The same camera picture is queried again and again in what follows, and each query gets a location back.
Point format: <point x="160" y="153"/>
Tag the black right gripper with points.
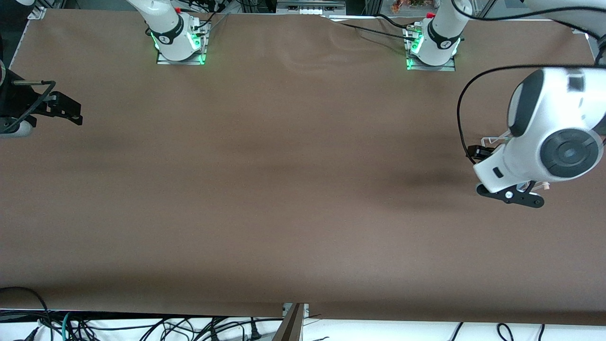
<point x="18" y="100"/>

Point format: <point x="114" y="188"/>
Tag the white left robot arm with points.
<point x="558" y="109"/>

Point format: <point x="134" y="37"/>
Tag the orange red object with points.
<point x="407" y="5"/>

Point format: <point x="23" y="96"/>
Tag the brown table cover sheet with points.
<point x="303" y="213"/>

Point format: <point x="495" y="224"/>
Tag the brown support beam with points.
<point x="291" y="327"/>

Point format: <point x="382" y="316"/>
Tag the aluminium corner bracket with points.
<point x="38" y="13"/>

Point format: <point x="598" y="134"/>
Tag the grey metal rail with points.
<point x="307" y="5"/>

